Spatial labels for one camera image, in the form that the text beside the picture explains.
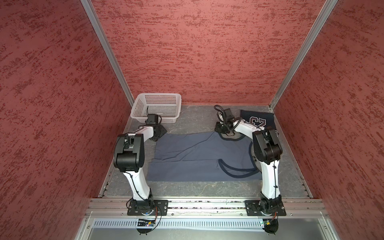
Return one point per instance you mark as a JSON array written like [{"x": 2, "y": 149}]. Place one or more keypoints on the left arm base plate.
[{"x": 148, "y": 208}]

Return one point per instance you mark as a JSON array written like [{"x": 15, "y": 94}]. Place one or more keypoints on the right circuit board with wires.
[{"x": 271, "y": 226}]

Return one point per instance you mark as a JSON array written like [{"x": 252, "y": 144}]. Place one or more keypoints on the white plastic laundry basket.
[{"x": 166, "y": 105}]

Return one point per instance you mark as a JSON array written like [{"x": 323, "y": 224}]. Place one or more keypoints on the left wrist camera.
[{"x": 153, "y": 119}]

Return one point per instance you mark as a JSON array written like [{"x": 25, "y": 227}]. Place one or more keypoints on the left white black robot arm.
[{"x": 129, "y": 159}]

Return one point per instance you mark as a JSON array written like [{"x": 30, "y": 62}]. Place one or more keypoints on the left circuit board with wires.
[{"x": 146, "y": 226}]

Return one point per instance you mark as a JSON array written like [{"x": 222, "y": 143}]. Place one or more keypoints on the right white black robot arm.
[{"x": 267, "y": 150}]

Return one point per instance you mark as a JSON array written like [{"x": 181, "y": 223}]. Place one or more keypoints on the grey-blue tank top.
[{"x": 203, "y": 157}]

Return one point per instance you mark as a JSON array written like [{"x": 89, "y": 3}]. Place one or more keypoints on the aluminium front rail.
[{"x": 209, "y": 208}]

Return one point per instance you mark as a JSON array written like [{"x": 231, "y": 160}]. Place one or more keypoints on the circuit board with wires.
[
  {"x": 146, "y": 226},
  {"x": 271, "y": 226}
]

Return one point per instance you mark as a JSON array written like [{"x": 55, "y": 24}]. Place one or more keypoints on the left corner aluminium profile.
[{"x": 97, "y": 26}]

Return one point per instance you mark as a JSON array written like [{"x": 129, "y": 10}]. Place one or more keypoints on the white slotted cable duct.
[{"x": 191, "y": 224}]

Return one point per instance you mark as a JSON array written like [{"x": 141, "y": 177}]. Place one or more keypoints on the corner aluminium profile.
[
  {"x": 317, "y": 26},
  {"x": 97, "y": 26}
]

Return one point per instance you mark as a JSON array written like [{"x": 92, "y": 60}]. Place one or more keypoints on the navy tank top red trim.
[{"x": 259, "y": 119}]

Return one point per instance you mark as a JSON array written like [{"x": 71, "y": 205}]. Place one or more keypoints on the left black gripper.
[{"x": 163, "y": 131}]

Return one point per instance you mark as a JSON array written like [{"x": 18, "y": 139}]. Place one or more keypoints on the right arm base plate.
[{"x": 265, "y": 208}]

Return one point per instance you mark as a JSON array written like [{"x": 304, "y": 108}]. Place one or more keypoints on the right corner aluminium profile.
[{"x": 317, "y": 26}]

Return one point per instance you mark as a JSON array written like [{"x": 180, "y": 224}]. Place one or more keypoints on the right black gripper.
[{"x": 218, "y": 128}]

